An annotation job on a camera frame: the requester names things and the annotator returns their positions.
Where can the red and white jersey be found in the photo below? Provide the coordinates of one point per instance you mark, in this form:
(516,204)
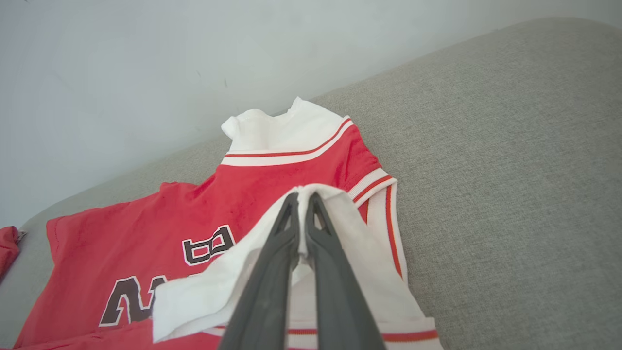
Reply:
(146,218)

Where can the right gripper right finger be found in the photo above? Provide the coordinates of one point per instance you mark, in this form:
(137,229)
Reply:
(340,301)

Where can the red shorts with white stripe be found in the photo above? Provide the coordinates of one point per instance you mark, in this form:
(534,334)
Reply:
(7,248)

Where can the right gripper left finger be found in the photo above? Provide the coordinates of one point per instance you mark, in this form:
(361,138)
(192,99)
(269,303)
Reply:
(265,291)

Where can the grey fabric sofa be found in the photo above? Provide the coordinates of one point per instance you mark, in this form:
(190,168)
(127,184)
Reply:
(510,194)

